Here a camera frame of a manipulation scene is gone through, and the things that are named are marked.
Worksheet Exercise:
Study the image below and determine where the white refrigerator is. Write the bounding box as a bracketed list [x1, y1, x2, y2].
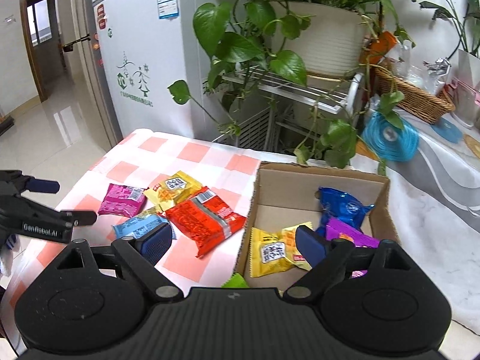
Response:
[93, 0, 225, 141]

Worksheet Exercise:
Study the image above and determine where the blue round coaster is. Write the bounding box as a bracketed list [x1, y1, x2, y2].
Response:
[431, 117, 463, 144]

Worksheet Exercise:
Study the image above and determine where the red orange snack packet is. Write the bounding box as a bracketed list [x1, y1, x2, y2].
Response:
[166, 187, 247, 258]

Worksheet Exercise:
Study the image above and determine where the grey white table cover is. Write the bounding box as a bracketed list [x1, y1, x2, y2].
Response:
[352, 108, 480, 337]

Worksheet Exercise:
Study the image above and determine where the pink checkered tablecloth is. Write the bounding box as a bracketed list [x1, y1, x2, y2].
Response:
[0, 127, 301, 357]

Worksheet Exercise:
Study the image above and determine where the white vase with plant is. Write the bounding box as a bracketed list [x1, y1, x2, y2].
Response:
[420, 0, 479, 128]

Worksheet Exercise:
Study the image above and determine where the yellow waffle snack packet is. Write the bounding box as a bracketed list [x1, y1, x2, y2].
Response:
[144, 171, 203, 212]

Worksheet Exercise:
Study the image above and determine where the magenta snack packet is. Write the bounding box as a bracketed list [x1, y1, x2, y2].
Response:
[97, 184, 146, 218]

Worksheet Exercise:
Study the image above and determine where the blue ribbon roll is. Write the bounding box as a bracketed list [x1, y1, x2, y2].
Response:
[361, 112, 419, 163]

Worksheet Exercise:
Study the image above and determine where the cardboard box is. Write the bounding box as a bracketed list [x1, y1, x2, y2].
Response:
[235, 162, 400, 292]

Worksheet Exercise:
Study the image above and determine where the green pothos plant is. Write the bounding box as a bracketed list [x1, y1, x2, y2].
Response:
[166, 0, 418, 169]

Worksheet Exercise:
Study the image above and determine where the purple snack packet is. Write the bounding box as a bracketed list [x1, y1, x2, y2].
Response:
[324, 216, 382, 279]

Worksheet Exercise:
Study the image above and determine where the green snack packet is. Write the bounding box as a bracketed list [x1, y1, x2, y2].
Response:
[222, 273, 249, 289]

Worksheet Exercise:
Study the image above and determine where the wicker basket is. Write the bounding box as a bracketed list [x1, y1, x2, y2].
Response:
[374, 66, 456, 125]

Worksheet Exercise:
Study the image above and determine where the blue foil snack packet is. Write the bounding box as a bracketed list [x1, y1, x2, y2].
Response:
[316, 187, 375, 236]

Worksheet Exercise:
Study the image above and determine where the light blue snack packet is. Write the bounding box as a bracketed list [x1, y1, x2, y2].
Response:
[112, 207, 169, 239]

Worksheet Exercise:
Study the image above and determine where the white metal plant stand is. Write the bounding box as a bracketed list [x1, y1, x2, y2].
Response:
[214, 71, 365, 153]

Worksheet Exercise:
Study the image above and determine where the white plant pot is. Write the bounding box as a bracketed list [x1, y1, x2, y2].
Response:
[273, 1, 368, 78]

